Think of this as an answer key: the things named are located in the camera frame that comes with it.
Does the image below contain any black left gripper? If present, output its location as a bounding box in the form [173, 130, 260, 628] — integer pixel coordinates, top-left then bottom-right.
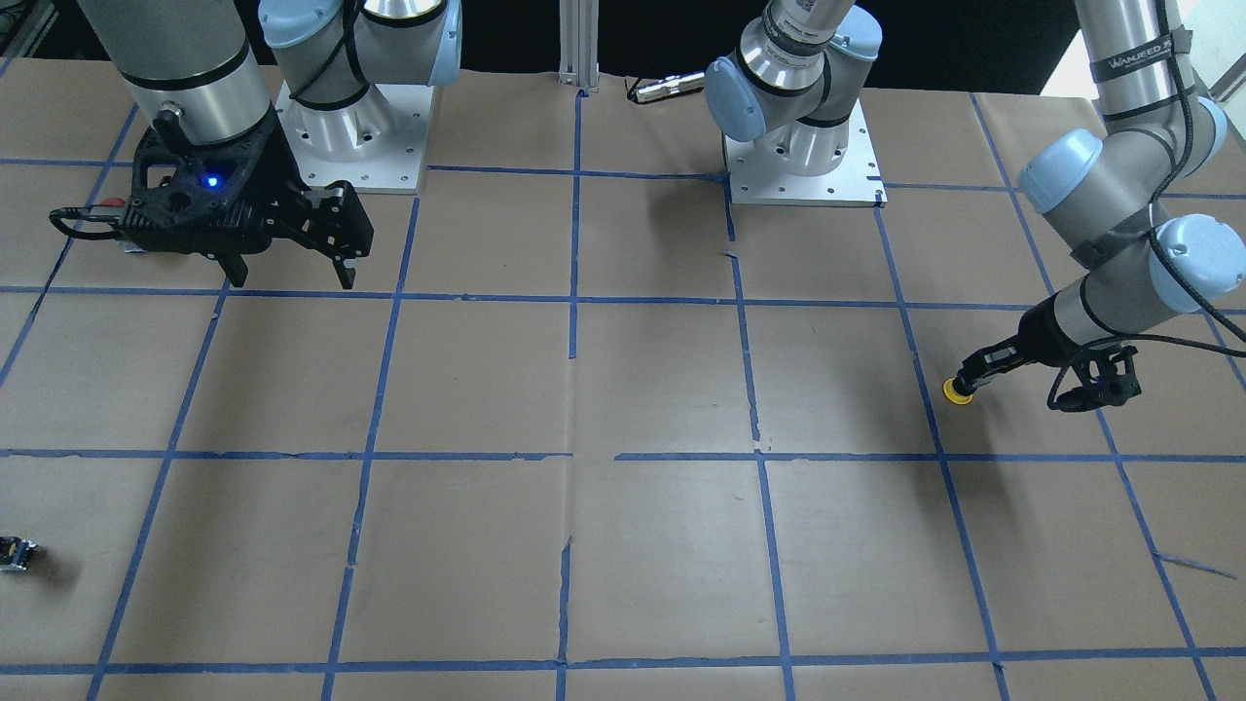
[956, 310, 1078, 393]

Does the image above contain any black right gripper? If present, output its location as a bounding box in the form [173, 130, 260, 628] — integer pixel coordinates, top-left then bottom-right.
[115, 125, 375, 291]

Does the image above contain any yellow push button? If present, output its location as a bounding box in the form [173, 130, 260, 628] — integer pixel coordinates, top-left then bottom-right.
[939, 379, 973, 405]

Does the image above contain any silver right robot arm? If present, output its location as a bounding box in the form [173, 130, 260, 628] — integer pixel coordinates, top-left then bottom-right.
[49, 1, 464, 289]

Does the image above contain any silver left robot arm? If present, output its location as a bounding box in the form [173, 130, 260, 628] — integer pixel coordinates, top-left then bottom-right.
[258, 1, 1244, 412]

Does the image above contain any red push button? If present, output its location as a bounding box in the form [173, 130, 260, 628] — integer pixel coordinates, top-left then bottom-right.
[85, 197, 128, 227]

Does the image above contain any small electronic part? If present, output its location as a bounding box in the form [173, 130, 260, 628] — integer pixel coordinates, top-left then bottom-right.
[1, 535, 40, 572]

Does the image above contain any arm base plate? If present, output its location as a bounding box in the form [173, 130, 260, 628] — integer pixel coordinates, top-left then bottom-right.
[275, 83, 437, 195]
[721, 102, 888, 207]

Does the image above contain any aluminium frame post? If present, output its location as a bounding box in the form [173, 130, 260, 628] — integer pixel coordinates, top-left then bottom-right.
[558, 0, 601, 93]

